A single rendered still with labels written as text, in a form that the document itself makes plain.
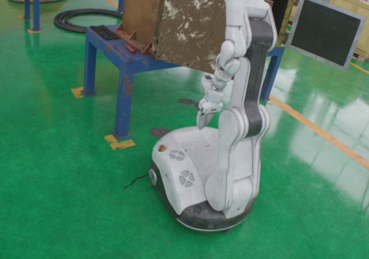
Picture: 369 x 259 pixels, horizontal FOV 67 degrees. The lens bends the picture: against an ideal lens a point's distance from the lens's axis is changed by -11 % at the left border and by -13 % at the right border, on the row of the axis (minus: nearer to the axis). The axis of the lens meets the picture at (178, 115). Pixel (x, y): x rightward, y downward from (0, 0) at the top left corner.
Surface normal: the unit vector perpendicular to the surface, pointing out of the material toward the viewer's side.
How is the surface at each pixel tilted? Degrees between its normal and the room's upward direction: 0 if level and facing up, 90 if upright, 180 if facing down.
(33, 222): 0
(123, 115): 90
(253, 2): 42
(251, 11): 87
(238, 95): 90
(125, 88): 90
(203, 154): 0
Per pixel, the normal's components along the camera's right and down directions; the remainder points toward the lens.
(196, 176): 0.41, -0.32
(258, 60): 0.49, 0.43
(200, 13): -0.28, 0.47
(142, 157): 0.17, -0.83
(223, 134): -0.86, 0.14
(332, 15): -0.53, 0.37
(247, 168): 0.50, 0.11
